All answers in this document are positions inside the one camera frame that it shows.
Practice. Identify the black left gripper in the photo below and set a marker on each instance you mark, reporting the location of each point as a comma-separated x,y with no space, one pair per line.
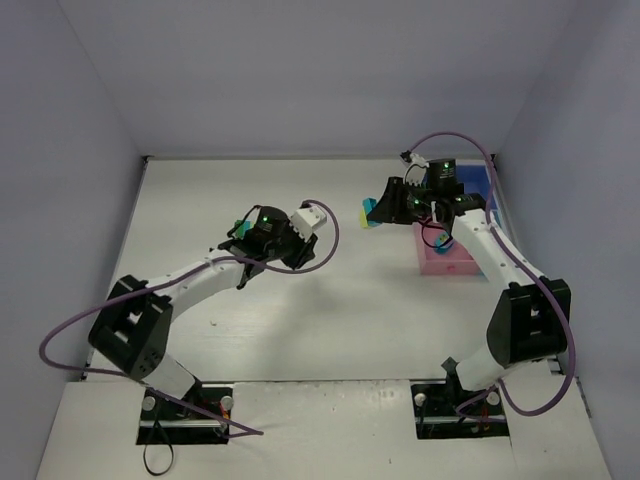
298,250

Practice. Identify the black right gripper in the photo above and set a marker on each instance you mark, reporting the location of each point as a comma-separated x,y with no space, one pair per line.
395,201

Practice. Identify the teal oval lego piece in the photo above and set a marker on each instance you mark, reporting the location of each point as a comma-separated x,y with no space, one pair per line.
443,243

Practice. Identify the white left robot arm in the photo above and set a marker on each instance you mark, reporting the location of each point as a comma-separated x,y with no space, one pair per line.
132,330

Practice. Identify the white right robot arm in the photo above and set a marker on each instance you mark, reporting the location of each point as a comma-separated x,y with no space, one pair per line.
526,324

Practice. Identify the pink plastic bin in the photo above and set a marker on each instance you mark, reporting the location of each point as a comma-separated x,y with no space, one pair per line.
457,261

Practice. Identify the light blue plastic bin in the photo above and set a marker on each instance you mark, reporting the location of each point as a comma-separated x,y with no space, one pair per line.
497,218

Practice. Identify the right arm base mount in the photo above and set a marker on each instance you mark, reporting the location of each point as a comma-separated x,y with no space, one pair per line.
440,415

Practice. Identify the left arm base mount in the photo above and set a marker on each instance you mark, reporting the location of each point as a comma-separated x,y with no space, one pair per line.
161,421

